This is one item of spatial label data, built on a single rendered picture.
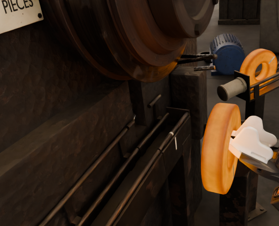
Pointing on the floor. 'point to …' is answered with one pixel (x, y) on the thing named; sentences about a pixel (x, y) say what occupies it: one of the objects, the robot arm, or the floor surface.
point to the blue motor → (226, 54)
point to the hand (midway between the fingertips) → (223, 138)
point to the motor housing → (236, 197)
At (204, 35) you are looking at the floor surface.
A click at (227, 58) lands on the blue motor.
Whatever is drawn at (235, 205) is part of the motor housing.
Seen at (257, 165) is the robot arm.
